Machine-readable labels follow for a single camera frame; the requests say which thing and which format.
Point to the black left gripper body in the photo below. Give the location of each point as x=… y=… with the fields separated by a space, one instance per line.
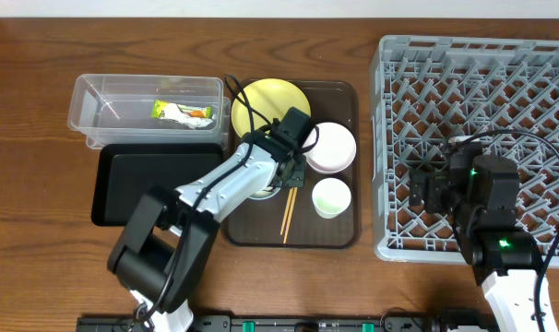
x=293 y=178

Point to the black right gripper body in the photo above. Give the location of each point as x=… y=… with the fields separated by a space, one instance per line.
x=432 y=190

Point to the light blue bowl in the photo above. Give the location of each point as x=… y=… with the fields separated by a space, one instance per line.
x=265 y=193

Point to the pale green cup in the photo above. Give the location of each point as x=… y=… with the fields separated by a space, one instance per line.
x=331 y=197

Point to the green orange snack wrapper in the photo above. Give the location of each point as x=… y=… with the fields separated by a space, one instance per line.
x=194 y=117

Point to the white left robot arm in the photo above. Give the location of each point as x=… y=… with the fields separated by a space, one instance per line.
x=161 y=254

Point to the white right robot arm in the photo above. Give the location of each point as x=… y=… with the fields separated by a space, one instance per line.
x=480 y=196

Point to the grey dishwasher rack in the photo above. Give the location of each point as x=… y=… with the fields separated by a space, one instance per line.
x=425 y=90

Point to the left wooden chopstick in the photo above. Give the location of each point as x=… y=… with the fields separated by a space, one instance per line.
x=287 y=210

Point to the wooden chopstick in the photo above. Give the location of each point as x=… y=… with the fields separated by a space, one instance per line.
x=287 y=210
x=287 y=229

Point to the right wooden chopstick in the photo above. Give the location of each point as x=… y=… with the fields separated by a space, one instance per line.
x=287 y=229

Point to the pink bowl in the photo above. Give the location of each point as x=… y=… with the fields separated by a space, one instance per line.
x=334 y=148

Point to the brown serving tray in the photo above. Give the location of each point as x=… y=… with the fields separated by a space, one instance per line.
x=257 y=222

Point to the yellow plate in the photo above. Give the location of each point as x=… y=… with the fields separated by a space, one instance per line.
x=272 y=97

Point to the black rectangular tray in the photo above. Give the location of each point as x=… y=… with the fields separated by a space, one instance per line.
x=127 y=171

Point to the clear plastic bin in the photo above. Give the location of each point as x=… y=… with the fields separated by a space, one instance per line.
x=116 y=109

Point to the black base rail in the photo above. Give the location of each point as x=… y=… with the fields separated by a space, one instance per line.
x=395 y=319

